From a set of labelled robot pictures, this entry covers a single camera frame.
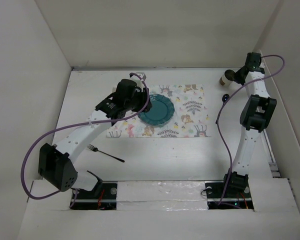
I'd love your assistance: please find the black fork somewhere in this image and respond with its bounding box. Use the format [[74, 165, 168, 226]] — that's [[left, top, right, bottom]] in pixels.
[[87, 144, 125, 163]]

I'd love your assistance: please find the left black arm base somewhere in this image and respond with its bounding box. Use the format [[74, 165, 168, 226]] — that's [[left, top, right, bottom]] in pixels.
[[70, 181, 118, 211]]

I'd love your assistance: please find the black spoon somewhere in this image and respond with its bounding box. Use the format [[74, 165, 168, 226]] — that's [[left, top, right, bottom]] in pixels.
[[222, 94, 230, 103]]

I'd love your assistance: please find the teal scalloped plate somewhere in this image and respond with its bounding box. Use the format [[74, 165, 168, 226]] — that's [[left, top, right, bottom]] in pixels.
[[138, 94, 175, 127]]

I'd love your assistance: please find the patterned white cloth napkin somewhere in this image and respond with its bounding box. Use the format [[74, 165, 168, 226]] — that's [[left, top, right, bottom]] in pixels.
[[106, 84, 210, 138]]

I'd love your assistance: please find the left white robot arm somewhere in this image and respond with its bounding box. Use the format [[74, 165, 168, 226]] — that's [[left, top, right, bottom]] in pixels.
[[38, 75, 152, 199]]

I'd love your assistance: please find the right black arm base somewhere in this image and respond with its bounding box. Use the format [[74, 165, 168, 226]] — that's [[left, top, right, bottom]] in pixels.
[[200, 181, 254, 210]]

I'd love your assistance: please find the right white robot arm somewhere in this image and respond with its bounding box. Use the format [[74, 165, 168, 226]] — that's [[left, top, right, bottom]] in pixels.
[[219, 52, 277, 197]]

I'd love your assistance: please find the brown paper cup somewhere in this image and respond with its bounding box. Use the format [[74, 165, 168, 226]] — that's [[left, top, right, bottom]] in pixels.
[[219, 69, 235, 87]]

